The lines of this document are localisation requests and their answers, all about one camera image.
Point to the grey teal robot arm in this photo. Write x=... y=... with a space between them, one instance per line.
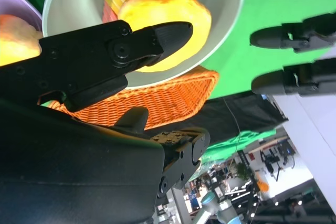
x=210 y=203

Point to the green cloth background table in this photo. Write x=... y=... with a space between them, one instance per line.
x=236 y=140

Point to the black backdrop curtain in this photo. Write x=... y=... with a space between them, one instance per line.
x=262 y=111

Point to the lilac plate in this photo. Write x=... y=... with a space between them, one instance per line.
x=15 y=3

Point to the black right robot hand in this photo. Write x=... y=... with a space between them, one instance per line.
x=65 y=169

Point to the orange wicker basket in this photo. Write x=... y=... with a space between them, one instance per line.
x=170 y=98

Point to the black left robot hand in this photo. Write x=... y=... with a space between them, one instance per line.
x=309 y=82

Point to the pale grey ceramic bowl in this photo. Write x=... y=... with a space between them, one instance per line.
x=78 y=3

